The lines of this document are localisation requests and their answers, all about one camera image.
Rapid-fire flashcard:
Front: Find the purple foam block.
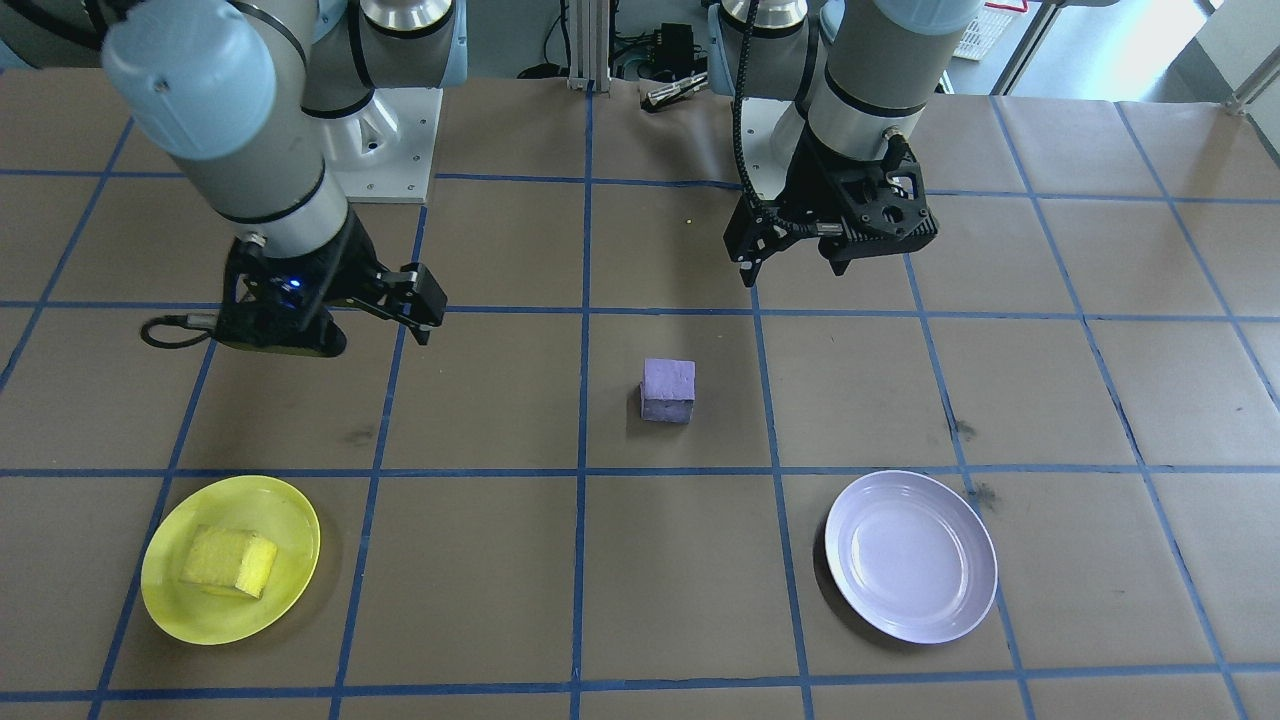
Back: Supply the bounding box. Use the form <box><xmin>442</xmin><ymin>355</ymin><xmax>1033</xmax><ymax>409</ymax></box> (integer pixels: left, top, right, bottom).
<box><xmin>639</xmin><ymin>357</ymin><xmax>697</xmax><ymax>425</ymax></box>

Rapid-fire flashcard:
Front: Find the yellow foam block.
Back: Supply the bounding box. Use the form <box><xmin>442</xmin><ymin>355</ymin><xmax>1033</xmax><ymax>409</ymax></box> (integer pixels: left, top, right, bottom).
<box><xmin>180</xmin><ymin>524</ymin><xmax>280</xmax><ymax>600</ymax></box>

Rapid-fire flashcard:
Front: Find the silver cylindrical connector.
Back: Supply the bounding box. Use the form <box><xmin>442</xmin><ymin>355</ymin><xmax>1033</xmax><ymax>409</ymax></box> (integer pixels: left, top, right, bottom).
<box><xmin>645</xmin><ymin>72</ymin><xmax>711</xmax><ymax>109</ymax></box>

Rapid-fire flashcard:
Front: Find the white mesh tray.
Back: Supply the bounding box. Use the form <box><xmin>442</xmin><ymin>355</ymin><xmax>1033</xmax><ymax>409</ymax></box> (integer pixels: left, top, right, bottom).
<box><xmin>950</xmin><ymin>0</ymin><xmax>1021</xmax><ymax>61</ymax></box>

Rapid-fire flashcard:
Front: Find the black power box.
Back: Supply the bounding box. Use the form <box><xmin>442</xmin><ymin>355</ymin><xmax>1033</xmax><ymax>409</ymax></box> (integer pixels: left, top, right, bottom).
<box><xmin>655</xmin><ymin>24</ymin><xmax>701</xmax><ymax>71</ymax></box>

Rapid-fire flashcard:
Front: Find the purple plastic plate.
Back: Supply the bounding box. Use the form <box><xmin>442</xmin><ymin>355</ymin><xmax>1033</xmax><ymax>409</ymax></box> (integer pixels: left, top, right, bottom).
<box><xmin>824</xmin><ymin>470</ymin><xmax>999</xmax><ymax>645</ymax></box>

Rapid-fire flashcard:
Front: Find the yellow plastic plate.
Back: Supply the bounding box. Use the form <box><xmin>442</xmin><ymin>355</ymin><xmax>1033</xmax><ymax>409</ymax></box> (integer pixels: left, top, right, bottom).
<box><xmin>140</xmin><ymin>475</ymin><xmax>322</xmax><ymax>647</ymax></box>

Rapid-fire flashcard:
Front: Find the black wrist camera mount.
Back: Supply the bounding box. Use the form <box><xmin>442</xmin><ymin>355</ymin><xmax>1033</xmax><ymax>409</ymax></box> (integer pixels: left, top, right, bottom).
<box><xmin>213</xmin><ymin>268</ymin><xmax>348</xmax><ymax>359</ymax></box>

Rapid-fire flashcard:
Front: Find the white square base plate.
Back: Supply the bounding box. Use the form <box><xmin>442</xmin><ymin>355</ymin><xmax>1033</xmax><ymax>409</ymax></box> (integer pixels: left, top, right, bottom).
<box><xmin>318</xmin><ymin>88</ymin><xmax>444</xmax><ymax>204</ymax></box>
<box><xmin>742</xmin><ymin>95</ymin><xmax>816</xmax><ymax>199</ymax></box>

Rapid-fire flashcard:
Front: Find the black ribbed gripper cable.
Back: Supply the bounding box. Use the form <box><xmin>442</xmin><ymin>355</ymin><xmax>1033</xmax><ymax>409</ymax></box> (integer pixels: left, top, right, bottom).
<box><xmin>732</xmin><ymin>0</ymin><xmax>831</xmax><ymax>241</ymax></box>

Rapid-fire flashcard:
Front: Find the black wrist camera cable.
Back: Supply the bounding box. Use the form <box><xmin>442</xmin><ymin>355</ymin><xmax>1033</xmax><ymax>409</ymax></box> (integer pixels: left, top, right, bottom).
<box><xmin>140</xmin><ymin>313</ymin><xmax>223</xmax><ymax>351</ymax></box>

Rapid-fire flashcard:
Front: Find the aluminium corner post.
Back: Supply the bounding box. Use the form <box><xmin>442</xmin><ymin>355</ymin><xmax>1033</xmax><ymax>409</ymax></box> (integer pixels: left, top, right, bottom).
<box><xmin>1225</xmin><ymin>68</ymin><xmax>1280</xmax><ymax>117</ymax></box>

